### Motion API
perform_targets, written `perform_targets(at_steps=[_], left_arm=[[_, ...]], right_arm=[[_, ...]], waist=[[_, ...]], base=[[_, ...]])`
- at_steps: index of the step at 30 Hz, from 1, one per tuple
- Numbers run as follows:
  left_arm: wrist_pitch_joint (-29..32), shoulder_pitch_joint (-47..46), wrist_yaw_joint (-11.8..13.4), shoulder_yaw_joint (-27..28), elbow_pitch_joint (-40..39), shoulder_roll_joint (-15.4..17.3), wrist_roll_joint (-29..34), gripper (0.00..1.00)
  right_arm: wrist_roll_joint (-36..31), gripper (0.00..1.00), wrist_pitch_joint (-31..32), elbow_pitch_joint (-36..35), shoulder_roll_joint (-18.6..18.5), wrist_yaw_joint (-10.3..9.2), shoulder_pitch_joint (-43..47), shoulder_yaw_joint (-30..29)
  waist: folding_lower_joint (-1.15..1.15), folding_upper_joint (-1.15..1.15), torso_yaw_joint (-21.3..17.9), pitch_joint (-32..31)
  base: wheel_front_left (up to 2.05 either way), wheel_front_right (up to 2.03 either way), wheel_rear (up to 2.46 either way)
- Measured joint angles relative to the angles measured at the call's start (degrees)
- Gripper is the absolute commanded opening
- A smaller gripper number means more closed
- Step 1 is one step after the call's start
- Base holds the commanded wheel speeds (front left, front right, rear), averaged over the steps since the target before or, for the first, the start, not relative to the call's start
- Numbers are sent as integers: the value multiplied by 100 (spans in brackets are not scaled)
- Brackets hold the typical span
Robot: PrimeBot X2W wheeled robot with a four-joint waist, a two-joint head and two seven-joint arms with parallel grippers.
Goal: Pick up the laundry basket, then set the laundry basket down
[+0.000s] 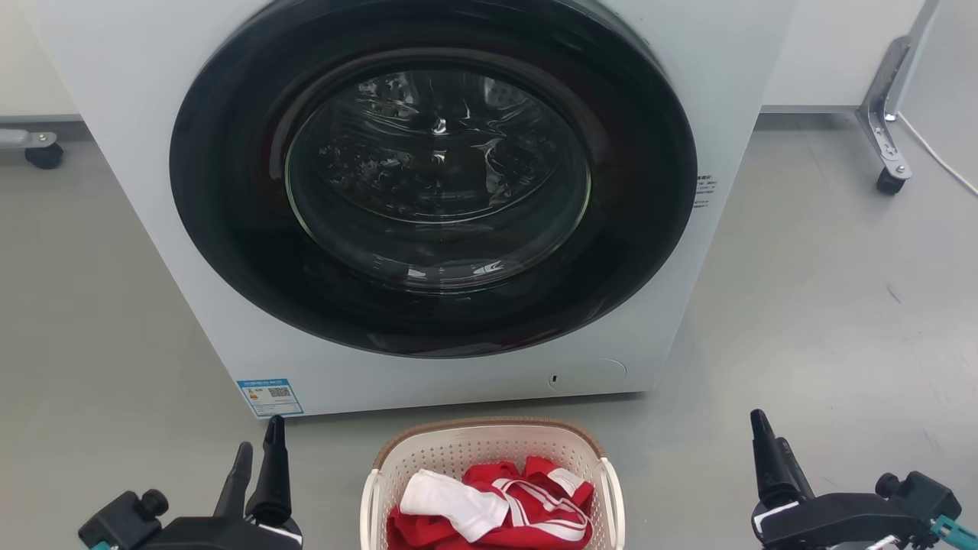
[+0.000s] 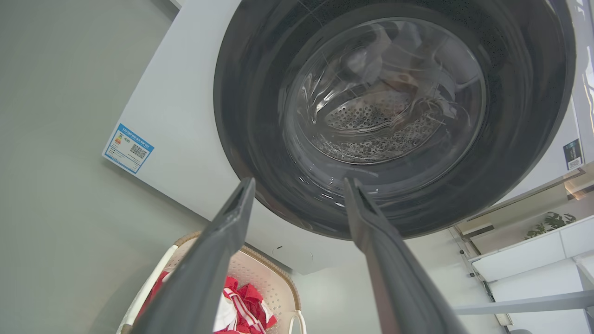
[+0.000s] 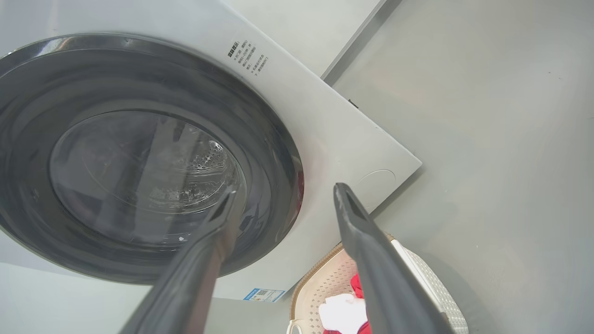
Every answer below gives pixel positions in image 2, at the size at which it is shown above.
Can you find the dark round washing machine door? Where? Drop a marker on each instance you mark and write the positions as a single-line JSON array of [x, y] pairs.
[[394, 116]]

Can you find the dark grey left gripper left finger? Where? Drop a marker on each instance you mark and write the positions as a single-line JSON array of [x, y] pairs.
[[204, 273]]

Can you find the white cabinet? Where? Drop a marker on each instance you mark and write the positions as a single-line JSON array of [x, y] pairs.
[[533, 260]]

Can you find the cream perforated laundry basket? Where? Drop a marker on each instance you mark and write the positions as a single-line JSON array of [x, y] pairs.
[[274, 283]]

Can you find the small dark sticker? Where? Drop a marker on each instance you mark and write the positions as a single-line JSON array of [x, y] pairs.
[[573, 155]]

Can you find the white front-load washing machine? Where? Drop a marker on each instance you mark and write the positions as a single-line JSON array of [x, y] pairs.
[[176, 116]]

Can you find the green potted plant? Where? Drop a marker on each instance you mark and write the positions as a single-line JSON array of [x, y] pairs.
[[552, 223]]

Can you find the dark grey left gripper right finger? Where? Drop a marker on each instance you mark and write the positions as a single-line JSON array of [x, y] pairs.
[[394, 278]]

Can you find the blue energy label sticker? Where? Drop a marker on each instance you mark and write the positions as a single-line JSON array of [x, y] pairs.
[[128, 148]]

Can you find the red white striped garment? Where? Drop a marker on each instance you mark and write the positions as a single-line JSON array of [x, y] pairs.
[[248, 299]]

